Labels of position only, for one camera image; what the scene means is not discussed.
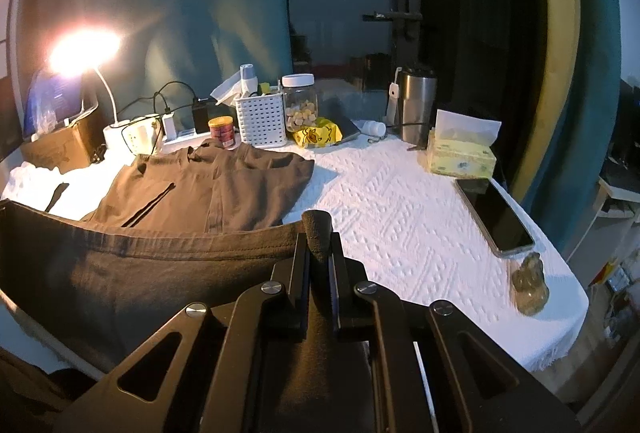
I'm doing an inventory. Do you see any yellow board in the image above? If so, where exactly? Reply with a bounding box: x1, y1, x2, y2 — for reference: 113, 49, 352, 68
509, 0, 582, 210

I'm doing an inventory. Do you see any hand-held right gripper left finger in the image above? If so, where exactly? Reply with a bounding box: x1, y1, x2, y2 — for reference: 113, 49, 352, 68
52, 230, 313, 433

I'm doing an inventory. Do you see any yellow snack packet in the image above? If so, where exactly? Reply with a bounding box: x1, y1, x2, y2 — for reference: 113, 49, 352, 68
292, 118, 344, 148

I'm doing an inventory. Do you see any white textured tablecloth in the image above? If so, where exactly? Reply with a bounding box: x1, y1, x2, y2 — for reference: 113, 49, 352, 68
0, 133, 590, 374

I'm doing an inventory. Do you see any dark notebook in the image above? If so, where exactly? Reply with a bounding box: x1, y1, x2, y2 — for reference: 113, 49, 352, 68
319, 96, 362, 144

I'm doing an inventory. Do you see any white crumpled tissue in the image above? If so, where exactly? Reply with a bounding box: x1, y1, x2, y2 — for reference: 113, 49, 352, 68
210, 70, 251, 107

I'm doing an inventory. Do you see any steel tumbler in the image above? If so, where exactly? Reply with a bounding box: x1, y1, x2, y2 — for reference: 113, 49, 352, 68
395, 68, 439, 142

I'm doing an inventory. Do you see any blue plastic bag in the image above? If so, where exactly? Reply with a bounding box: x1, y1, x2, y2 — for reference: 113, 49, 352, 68
24, 68, 85, 135

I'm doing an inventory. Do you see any black smartphone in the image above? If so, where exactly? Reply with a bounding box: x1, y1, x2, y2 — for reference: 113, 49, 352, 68
454, 178, 536, 258

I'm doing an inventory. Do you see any white hanging tag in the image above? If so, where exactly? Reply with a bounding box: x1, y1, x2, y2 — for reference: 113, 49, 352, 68
388, 68, 404, 124

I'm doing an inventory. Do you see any black charging cable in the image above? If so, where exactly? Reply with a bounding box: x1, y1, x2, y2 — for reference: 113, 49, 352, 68
152, 80, 202, 114

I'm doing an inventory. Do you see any black power adapter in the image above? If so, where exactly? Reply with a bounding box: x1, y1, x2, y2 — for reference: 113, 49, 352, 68
192, 98, 211, 132

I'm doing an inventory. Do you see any white perforated basket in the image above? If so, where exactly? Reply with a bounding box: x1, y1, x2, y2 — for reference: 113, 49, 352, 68
236, 93, 287, 149

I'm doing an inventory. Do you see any clear jar with white lid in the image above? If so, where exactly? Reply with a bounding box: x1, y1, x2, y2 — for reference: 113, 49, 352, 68
281, 74, 320, 134

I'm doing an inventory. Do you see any grey spray bottle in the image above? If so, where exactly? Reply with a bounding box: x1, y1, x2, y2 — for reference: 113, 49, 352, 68
240, 64, 260, 97

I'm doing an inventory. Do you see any white desk lamp base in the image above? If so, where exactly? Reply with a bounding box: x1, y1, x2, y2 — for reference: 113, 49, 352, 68
47, 29, 133, 151

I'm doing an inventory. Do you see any teal curtain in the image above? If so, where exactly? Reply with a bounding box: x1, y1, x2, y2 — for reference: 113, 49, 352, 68
14, 0, 294, 149

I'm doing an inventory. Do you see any grey-brown shirt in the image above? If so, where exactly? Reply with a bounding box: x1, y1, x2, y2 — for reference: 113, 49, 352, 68
0, 139, 373, 433

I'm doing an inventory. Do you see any small glass figurine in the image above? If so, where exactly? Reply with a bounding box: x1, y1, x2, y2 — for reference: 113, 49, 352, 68
510, 251, 550, 316

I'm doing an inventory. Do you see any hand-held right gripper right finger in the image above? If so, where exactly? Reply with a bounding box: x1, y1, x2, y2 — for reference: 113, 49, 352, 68
327, 233, 583, 433

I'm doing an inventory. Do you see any red tin can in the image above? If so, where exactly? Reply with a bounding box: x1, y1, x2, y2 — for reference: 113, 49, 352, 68
208, 116, 237, 150

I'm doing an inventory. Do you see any white power strip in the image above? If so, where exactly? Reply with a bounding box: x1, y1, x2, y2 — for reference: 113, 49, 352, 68
162, 132, 212, 150

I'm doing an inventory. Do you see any white mug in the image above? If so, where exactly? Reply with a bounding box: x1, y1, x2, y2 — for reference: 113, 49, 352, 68
125, 114, 165, 155

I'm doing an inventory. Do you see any yellow-green tissue box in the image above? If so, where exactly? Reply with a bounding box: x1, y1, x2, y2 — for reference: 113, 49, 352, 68
426, 109, 502, 179

